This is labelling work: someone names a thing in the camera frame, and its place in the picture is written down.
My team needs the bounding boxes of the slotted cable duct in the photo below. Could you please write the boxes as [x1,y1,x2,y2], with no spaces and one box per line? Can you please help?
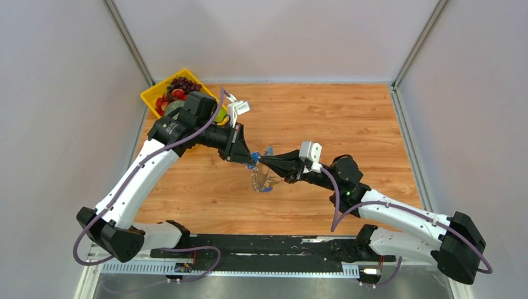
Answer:
[100,260,360,279]

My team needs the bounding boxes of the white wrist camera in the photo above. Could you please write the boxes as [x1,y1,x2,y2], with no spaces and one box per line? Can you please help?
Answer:
[227,93,250,128]
[299,141,323,173]

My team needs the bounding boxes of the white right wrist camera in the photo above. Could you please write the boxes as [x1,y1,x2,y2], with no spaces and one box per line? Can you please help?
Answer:
[299,141,323,173]

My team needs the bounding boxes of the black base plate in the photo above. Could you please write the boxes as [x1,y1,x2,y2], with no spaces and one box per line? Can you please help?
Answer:
[150,234,380,271]

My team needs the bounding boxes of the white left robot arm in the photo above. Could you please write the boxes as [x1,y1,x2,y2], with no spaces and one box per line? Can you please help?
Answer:
[77,90,255,263]

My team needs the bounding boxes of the green melon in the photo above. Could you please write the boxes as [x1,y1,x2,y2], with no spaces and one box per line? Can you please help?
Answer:
[164,100,185,118]

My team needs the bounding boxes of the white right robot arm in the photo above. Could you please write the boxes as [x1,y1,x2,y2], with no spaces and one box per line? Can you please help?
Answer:
[259,150,493,285]

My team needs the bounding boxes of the purple grape bunch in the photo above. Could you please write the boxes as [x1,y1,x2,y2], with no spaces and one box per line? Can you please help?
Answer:
[167,77,202,94]

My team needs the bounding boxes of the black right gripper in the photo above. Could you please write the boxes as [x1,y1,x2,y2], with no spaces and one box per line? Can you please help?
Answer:
[258,149,339,192]

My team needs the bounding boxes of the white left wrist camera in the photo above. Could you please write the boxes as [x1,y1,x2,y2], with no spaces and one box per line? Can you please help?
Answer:
[227,93,250,128]

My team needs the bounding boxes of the yellow plastic fruit bin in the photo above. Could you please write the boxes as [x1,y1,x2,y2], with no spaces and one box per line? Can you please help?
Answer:
[140,68,230,153]

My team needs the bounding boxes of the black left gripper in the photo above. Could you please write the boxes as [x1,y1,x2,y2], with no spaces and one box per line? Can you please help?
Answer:
[196,120,255,166]

